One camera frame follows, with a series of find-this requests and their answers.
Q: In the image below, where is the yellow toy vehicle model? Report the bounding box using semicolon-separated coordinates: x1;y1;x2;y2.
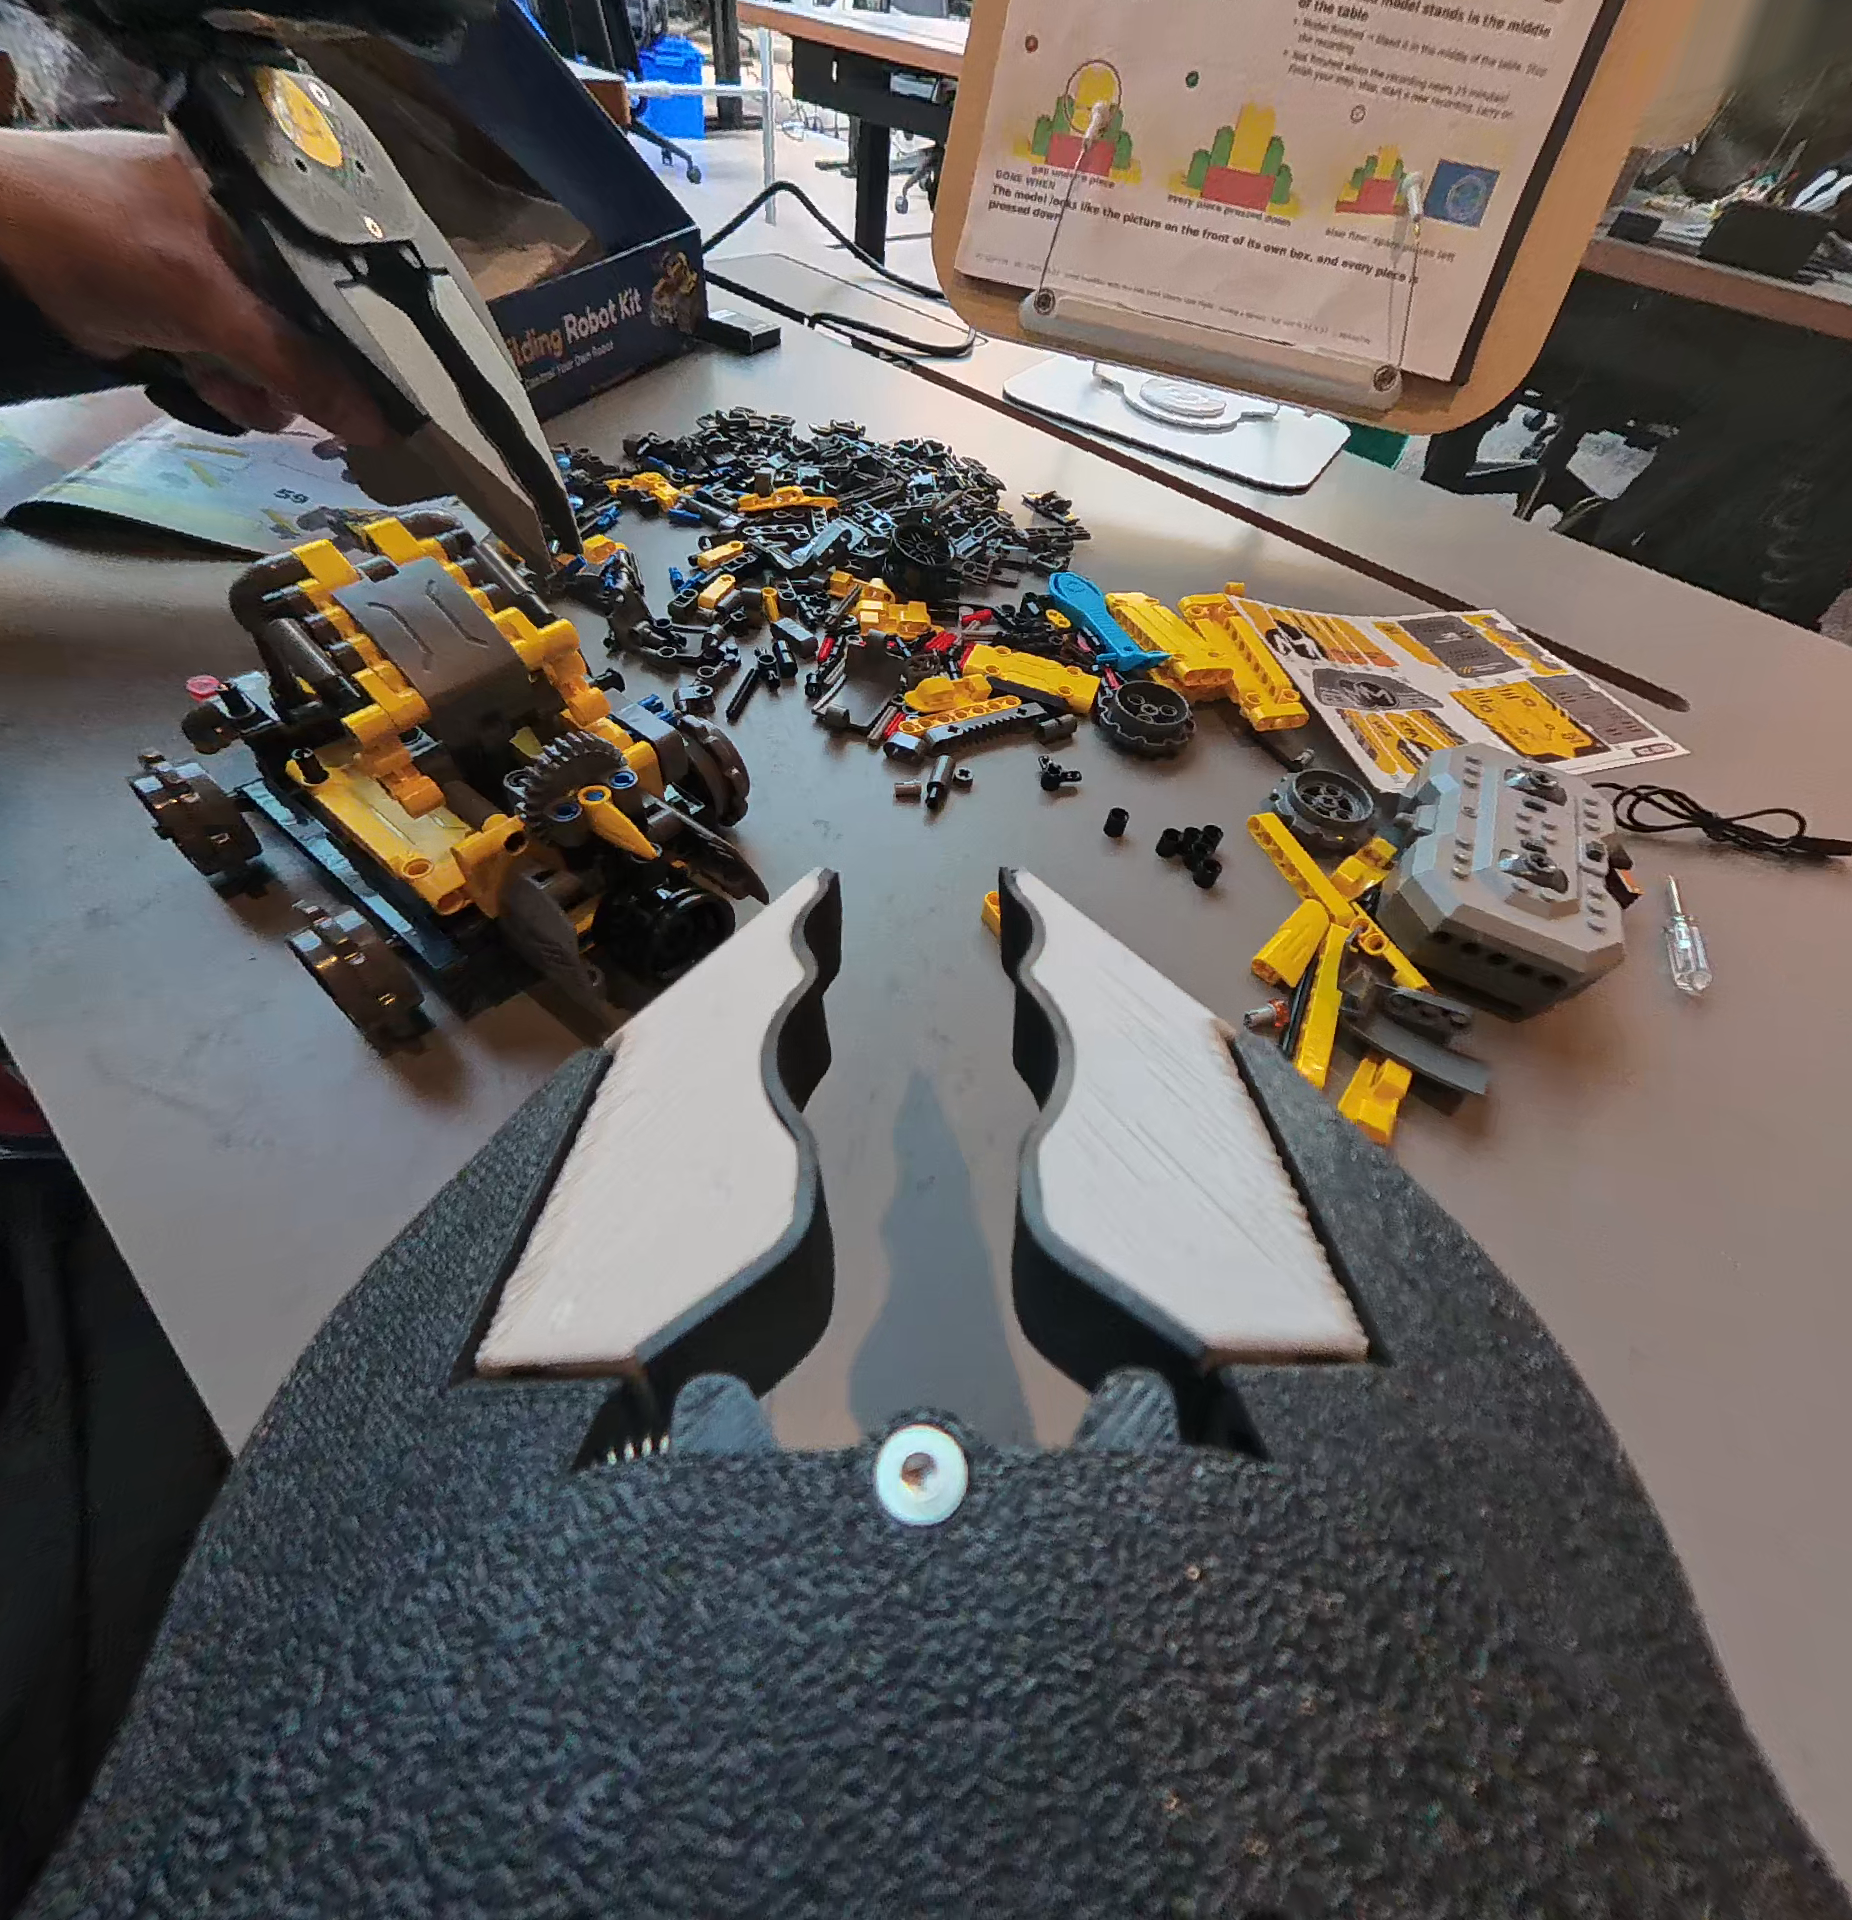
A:
127;508;769;1055

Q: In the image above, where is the person's left hand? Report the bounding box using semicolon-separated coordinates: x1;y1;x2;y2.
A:
0;129;401;454

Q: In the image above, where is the far work table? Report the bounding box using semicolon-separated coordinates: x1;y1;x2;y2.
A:
1581;199;1852;354

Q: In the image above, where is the yellow sticker sheet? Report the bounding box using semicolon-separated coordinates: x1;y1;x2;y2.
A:
1233;592;1690;793

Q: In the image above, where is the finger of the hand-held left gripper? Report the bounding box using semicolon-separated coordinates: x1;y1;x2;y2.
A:
419;270;587;563
262;224;555;575

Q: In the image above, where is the black wheel rim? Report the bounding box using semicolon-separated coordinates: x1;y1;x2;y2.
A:
888;520;981;598

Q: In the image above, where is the yellow rectangular panel piece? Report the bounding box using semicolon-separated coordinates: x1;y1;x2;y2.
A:
961;643;1099;713

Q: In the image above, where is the instruction booklet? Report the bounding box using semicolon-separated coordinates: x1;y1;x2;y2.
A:
0;413;419;558

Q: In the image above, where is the yellow beam assembly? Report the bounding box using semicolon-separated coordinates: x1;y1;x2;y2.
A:
1246;807;1494;1148

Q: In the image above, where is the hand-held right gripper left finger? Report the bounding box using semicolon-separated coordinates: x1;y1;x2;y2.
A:
476;869;840;1403

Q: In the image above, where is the yellow stacked beam frame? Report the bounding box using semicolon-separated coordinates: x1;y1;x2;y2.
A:
1107;589;1312;731

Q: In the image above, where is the grey desk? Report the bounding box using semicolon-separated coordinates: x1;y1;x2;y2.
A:
0;245;1852;1893

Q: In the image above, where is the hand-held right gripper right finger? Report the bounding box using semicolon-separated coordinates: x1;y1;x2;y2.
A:
995;869;1374;1411

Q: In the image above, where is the grey curved panel piece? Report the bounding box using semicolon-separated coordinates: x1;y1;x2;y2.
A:
805;660;905;747

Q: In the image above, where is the dark blue kit box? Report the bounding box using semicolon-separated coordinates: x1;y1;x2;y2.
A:
325;0;709;422

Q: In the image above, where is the grey gear rack beam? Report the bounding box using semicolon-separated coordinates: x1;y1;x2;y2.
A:
888;699;1085;757

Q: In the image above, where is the blue brick separator tool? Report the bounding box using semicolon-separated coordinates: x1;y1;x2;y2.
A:
1048;570;1179;674

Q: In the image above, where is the black battery box cable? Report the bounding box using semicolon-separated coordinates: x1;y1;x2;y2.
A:
1597;778;1852;869

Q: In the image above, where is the wooden instruction board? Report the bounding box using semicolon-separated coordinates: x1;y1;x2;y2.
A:
932;0;1666;439

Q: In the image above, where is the grey battery box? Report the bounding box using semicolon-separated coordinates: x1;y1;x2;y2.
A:
1374;747;1633;1020

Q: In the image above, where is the blue crate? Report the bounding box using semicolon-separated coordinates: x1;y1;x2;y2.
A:
634;37;709;137

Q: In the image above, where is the pile of mixed coloured pieces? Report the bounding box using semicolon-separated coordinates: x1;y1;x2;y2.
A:
566;494;1107;817

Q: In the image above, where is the dark grey sprocket wheel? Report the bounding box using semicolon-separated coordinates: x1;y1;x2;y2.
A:
1094;674;1199;757
1270;767;1381;850

